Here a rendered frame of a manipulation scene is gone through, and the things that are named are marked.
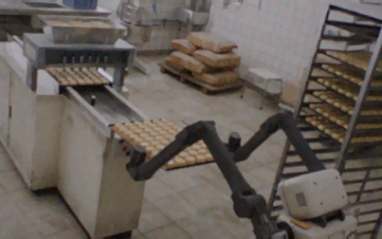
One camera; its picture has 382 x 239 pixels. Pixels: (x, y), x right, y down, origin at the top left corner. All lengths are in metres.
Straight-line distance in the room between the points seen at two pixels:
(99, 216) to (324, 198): 1.73
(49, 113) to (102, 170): 0.70
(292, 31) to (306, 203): 5.17
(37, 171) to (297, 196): 2.27
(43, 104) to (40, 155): 0.39
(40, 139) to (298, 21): 4.29
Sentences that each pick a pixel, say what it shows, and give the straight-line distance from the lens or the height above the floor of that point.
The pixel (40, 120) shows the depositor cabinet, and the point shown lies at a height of 0.65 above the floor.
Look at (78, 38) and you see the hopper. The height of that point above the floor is 1.22.
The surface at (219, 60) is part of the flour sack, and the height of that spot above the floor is 0.50.
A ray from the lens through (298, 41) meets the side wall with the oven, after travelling 6.62.
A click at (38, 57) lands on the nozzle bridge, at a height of 1.11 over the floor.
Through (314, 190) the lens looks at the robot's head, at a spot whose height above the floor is 1.29.
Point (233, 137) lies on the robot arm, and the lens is 2.42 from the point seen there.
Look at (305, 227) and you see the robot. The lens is 1.65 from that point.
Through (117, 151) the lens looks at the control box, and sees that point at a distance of 2.77.
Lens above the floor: 2.01
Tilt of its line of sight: 22 degrees down
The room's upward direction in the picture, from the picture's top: 11 degrees clockwise
